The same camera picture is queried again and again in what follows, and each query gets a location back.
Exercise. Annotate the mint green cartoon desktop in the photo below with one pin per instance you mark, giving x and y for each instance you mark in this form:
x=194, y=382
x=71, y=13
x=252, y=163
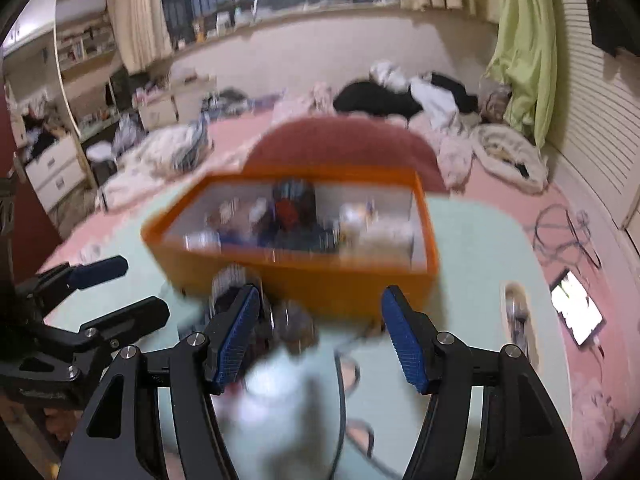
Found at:
x=475, y=260

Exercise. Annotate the white storage box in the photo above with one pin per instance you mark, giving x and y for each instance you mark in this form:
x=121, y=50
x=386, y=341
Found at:
x=170, y=105

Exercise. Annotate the orange storage box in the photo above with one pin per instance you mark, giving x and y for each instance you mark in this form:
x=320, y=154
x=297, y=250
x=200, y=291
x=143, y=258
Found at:
x=325, y=285

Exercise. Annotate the pink bed sheet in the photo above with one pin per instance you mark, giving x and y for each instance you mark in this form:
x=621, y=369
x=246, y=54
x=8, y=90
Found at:
x=500, y=202

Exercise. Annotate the light green hanging cloth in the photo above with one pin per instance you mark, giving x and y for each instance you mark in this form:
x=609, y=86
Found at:
x=525, y=60

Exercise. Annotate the dark red door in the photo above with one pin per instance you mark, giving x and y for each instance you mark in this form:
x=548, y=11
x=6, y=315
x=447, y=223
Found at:
x=25, y=210

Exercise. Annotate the beige blanket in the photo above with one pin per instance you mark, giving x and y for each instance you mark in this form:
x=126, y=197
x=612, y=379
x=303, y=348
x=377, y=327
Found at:
x=505, y=145

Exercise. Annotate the small doll toy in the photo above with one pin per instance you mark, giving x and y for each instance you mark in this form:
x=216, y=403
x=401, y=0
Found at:
x=356, y=222

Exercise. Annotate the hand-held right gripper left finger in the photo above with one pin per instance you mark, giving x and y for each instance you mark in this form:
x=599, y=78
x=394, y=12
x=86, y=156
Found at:
x=237, y=340

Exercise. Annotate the red and black case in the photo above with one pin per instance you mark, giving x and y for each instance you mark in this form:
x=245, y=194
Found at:
x=288, y=212

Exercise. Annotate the white shelf unit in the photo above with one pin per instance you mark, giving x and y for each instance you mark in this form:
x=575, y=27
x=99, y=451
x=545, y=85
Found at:
x=80, y=45

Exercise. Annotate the white louvred door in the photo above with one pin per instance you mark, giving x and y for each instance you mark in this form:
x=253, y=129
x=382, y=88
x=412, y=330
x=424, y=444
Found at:
x=595, y=135

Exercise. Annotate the pink floral cloth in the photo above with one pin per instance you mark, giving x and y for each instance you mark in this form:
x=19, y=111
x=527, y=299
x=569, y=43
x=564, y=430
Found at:
x=455, y=160

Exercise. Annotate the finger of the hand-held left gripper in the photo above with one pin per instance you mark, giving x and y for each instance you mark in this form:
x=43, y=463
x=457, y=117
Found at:
x=135, y=317
x=97, y=272

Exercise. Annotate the black hanging garment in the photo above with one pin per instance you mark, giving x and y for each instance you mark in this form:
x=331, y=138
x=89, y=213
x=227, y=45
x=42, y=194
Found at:
x=610, y=25

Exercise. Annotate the white drawer cabinet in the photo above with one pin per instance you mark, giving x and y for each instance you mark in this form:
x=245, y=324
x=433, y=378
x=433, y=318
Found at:
x=55, y=170

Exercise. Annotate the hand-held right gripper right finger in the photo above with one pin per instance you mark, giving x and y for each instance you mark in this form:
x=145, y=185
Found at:
x=405, y=345

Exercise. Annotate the pile of mixed clothes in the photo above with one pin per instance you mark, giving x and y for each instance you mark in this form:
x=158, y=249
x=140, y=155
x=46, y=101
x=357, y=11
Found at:
x=160, y=155

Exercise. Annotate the white fluffy object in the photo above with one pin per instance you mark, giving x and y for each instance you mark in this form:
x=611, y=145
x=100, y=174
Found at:
x=285, y=410

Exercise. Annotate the maroon cushion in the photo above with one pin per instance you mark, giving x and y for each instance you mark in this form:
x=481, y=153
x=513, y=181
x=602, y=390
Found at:
x=340, y=145

